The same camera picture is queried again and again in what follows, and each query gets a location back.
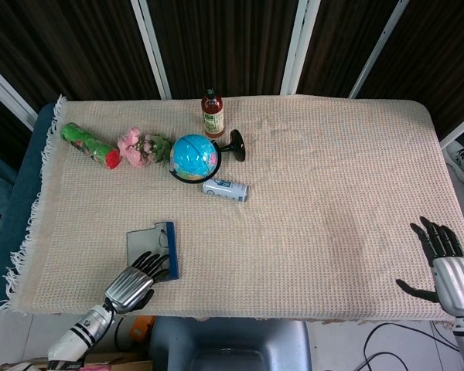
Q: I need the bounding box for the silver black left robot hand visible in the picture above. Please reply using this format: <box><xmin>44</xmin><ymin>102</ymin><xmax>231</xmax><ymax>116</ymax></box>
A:
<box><xmin>103</xmin><ymin>250</ymin><xmax>171</xmax><ymax>314</ymax></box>

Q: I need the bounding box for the beige waffle tablecloth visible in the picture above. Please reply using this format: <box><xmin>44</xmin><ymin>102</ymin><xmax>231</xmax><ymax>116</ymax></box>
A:
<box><xmin>0</xmin><ymin>94</ymin><xmax>464</xmax><ymax>324</ymax></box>

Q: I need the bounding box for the white and blue can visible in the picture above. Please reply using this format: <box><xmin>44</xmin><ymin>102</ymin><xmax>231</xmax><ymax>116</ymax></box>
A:
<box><xmin>202</xmin><ymin>177</ymin><xmax>250</xmax><ymax>203</ymax></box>

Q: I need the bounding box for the black floor cable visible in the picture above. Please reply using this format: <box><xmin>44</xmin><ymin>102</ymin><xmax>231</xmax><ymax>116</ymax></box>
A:
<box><xmin>362</xmin><ymin>322</ymin><xmax>464</xmax><ymax>371</ymax></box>

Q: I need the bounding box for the orange object under table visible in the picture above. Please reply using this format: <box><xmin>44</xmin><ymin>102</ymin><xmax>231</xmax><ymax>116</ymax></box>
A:
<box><xmin>129</xmin><ymin>315</ymin><xmax>155</xmax><ymax>345</ymax></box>

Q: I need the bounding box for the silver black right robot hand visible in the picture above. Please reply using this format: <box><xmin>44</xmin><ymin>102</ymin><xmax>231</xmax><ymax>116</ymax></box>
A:
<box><xmin>395</xmin><ymin>216</ymin><xmax>464</xmax><ymax>320</ymax></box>

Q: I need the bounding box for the white partition frame post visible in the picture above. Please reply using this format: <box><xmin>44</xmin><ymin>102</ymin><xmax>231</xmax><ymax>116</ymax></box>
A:
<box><xmin>130</xmin><ymin>0</ymin><xmax>174</xmax><ymax>100</ymax></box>
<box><xmin>0</xmin><ymin>56</ymin><xmax>39</xmax><ymax>121</ymax></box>
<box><xmin>348</xmin><ymin>0</ymin><xmax>411</xmax><ymax>100</ymax></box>
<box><xmin>280</xmin><ymin>0</ymin><xmax>321</xmax><ymax>96</ymax></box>
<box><xmin>439</xmin><ymin>111</ymin><xmax>464</xmax><ymax>151</ymax></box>

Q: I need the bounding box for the gray zippered pouch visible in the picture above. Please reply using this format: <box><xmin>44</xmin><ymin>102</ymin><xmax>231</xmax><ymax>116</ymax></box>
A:
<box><xmin>125</xmin><ymin>220</ymin><xmax>181</xmax><ymax>281</ymax></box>

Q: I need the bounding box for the green tube with red cap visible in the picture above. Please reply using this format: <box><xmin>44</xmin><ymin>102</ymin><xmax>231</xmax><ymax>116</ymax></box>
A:
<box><xmin>60</xmin><ymin>121</ymin><xmax>123</xmax><ymax>171</ymax></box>

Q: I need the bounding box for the brown bottle with green label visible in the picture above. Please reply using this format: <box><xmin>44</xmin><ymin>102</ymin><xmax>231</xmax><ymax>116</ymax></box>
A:
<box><xmin>200</xmin><ymin>88</ymin><xmax>226</xmax><ymax>139</ymax></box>

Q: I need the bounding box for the black cable loop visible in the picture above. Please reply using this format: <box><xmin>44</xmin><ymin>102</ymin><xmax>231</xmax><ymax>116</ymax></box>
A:
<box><xmin>113</xmin><ymin>316</ymin><xmax>140</xmax><ymax>353</ymax></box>

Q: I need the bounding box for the blue globe on black stand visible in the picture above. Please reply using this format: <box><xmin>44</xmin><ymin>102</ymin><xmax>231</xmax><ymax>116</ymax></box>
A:
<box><xmin>169</xmin><ymin>129</ymin><xmax>247</xmax><ymax>185</ymax></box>

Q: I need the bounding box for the pink artificial flower bouquet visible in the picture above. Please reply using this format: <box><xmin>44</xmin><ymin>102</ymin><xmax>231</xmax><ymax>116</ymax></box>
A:
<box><xmin>117</xmin><ymin>127</ymin><xmax>175</xmax><ymax>168</ymax></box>

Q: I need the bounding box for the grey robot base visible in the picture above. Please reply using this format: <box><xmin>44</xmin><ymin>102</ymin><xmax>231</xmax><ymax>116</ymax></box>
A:
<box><xmin>148</xmin><ymin>315</ymin><xmax>312</xmax><ymax>371</ymax></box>

